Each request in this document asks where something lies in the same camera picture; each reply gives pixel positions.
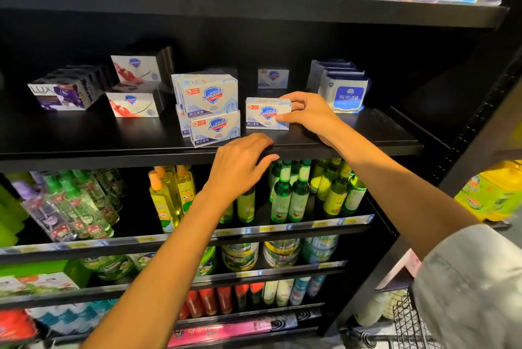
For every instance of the person's right hand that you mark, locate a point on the person's right hand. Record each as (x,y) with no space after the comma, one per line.
(314,116)

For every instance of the person's left hand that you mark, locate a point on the person's left hand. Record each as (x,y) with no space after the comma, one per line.
(236,169)

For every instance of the single white blue soap box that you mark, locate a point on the single white blue soap box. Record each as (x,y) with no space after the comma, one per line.
(208,96)
(216,128)
(265,114)

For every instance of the black store shelf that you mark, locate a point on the black store shelf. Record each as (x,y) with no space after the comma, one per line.
(65,136)

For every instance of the person's right forearm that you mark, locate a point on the person's right forearm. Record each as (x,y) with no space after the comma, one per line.
(408,194)

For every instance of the person's left forearm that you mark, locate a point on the person's left forearm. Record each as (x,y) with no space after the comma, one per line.
(151,279)

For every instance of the row of white upright packs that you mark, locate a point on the row of white upright packs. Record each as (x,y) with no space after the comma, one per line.
(347,93)

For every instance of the row of white blue soap boxes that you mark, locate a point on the row of white blue soap boxes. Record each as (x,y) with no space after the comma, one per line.
(273,78)

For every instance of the green lidded wipe tub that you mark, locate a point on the green lidded wipe tub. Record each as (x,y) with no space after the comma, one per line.
(241,256)
(282,253)
(208,263)
(320,249)

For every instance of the row of white red soap boxes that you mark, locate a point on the row of white red soap boxes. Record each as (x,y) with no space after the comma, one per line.
(135,104)

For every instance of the row of white small bottles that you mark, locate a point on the row of white small bottles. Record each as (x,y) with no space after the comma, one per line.
(289,290)

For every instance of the long pink packet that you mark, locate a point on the long pink packet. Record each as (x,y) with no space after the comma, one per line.
(224,331)

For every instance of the yellow detergent jug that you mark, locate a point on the yellow detergent jug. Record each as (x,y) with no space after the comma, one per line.
(489,191)

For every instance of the row of purple soap boxes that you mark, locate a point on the row of purple soap boxes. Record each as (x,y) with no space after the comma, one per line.
(57,96)

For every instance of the cream white pouch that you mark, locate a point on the cream white pouch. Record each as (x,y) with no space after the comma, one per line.
(371,309)

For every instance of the green white box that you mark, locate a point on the green white box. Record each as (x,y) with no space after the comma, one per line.
(41,281)

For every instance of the red snack packet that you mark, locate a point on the red snack packet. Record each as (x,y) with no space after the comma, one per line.
(16,324)

